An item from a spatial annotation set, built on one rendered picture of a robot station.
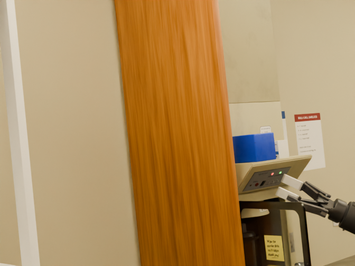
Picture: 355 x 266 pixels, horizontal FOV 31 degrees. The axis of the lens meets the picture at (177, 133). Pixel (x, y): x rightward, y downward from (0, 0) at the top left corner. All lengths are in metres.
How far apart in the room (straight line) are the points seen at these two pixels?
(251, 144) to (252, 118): 0.18
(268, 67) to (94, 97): 0.63
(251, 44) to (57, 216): 0.89
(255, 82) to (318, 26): 1.18
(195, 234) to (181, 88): 0.48
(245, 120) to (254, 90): 0.12
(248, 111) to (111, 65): 0.54
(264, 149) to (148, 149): 0.43
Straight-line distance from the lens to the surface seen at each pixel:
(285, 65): 3.08
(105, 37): 2.37
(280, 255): 1.96
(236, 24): 2.21
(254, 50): 2.25
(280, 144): 2.17
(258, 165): 2.03
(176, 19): 2.12
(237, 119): 2.15
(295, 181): 2.16
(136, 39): 2.28
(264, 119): 2.25
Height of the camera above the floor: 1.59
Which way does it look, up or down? 1 degrees up
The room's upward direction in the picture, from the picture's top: 6 degrees counter-clockwise
